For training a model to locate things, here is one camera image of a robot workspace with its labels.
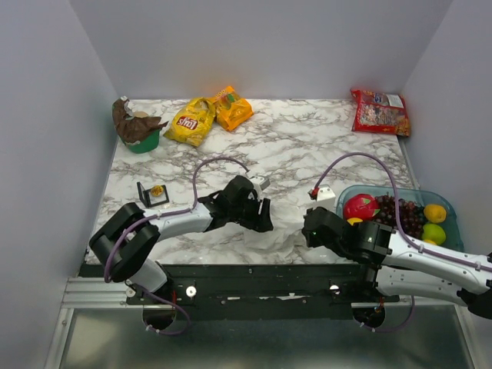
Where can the yellow lemon back right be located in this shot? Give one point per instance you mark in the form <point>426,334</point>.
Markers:
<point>435,213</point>

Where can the white cloth garment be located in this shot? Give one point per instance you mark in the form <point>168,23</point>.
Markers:
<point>287,220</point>

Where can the red snack bag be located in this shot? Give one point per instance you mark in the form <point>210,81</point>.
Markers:
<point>380,113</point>

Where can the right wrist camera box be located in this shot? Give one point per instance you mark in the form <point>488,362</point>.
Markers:
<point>323,197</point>

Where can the dark purple grape bunch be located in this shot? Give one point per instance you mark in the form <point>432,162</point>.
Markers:
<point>411,215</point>

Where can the black brooch display box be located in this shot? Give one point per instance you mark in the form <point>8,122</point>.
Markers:
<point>148,200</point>

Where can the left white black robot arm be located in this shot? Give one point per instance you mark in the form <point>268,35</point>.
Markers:
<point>124,242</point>

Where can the yellow fruit front left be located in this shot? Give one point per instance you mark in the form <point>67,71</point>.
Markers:
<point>353,221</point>

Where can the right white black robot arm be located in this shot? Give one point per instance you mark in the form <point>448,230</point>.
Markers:
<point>402,266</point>

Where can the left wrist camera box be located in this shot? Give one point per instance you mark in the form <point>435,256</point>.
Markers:
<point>260,183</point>

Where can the aluminium frame profile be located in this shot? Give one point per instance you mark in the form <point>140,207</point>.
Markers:
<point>96,328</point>

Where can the green bowl with brown paper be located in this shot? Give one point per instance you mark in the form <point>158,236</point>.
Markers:
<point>139,132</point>

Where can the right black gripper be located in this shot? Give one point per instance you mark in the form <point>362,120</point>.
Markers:
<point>310,240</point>

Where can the yellow chips bag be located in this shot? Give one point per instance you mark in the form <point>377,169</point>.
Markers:
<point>193,122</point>

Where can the orange snack bag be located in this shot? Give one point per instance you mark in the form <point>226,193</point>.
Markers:
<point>231,109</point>

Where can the green lime toy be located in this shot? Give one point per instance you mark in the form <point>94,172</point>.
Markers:
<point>434,233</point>

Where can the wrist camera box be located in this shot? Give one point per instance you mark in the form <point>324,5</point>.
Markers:
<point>260,183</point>
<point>323,197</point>

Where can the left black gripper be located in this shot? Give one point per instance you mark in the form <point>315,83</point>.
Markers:
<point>259,223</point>

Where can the red dragon fruit toy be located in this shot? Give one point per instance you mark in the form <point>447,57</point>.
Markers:
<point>362,206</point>

